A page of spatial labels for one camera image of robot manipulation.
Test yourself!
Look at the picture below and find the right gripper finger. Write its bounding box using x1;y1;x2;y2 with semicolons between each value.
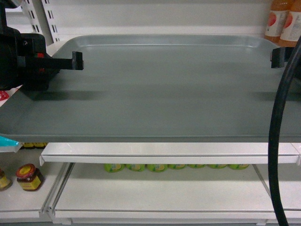
270;47;285;68

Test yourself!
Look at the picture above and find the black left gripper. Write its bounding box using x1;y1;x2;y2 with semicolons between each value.
17;33;84;91

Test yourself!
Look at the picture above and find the grey rectangular serving tray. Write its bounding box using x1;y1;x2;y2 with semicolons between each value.
0;34;301;143

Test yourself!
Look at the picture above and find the orange juice bottle right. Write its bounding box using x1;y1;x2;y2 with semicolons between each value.
278;0;301;47

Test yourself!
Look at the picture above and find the orange juice bottle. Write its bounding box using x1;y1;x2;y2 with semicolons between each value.
264;0;293;43
278;0;301;47

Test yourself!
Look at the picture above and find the orange juice bottle left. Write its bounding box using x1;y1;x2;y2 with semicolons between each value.
264;0;293;43

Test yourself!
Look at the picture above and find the white perforated shelf upright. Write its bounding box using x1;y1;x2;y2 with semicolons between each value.
21;0;54;46

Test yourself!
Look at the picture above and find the white left shelf board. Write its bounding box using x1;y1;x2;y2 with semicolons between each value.
0;141;23;153

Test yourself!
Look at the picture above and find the red lid sauce jar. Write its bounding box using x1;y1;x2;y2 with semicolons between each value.
16;163;45;191

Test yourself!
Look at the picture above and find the white lower shelf board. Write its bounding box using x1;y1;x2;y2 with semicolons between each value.
41;162;301;225

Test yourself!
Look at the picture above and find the yellow label sauce jar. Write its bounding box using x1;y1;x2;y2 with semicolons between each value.
0;169;12;191

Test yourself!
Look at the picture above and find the thick black cable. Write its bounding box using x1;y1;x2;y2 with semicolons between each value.
268;35;301;226

